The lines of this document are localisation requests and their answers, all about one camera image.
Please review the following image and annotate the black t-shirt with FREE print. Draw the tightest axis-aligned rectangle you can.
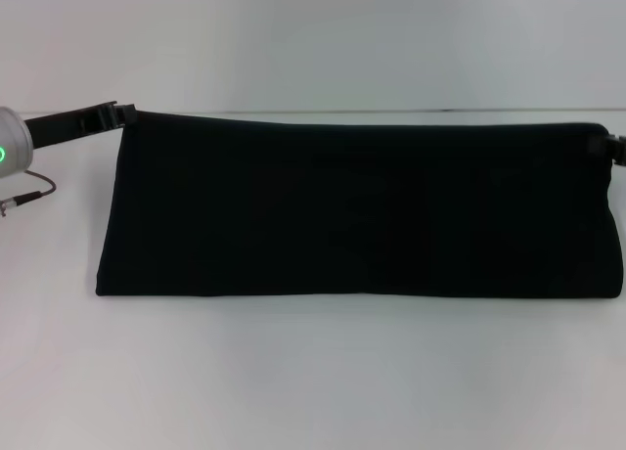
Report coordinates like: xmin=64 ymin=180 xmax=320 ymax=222
xmin=94 ymin=110 xmax=625 ymax=299

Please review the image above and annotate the left gripper cable with connector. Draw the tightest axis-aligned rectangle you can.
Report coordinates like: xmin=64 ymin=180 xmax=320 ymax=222
xmin=0 ymin=169 xmax=59 ymax=220

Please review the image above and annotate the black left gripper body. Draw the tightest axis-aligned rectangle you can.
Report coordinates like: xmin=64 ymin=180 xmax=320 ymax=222
xmin=22 ymin=101 xmax=119 ymax=139

